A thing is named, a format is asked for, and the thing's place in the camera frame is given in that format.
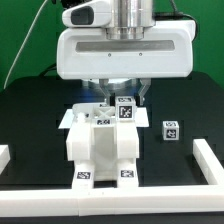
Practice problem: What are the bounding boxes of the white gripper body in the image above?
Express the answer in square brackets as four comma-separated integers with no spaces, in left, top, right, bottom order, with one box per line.
[57,20,195,80]

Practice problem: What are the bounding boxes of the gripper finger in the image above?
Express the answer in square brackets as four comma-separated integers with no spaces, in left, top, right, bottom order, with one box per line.
[99,79,115,105]
[138,78,151,106]

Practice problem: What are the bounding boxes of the white tagged cube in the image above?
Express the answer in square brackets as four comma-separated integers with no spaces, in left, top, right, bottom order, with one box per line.
[115,96,136,121]
[162,121,179,141]

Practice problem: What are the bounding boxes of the white chair back frame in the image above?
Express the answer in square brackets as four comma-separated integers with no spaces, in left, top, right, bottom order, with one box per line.
[66,103,139,163]

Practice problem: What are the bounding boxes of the white part at left edge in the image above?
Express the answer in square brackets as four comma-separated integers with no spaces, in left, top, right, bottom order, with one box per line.
[0,145,10,174]

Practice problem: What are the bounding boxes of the white U-shaped obstacle fence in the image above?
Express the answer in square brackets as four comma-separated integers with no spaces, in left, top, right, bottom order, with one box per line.
[0,139,224,217]

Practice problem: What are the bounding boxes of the grey braided cable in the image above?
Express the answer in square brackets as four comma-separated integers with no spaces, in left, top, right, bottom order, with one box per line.
[153,0,199,38]

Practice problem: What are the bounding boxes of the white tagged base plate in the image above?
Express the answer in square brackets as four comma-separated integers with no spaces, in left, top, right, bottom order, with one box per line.
[59,107,149,129]

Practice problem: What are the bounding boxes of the black cables at base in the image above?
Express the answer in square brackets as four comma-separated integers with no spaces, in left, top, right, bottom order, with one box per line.
[39,63,58,78]

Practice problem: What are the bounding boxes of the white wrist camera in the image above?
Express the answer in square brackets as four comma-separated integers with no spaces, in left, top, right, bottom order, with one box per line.
[62,0,112,28]

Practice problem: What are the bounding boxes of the white cable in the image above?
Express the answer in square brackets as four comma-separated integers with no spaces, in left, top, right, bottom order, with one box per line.
[3,0,50,90]

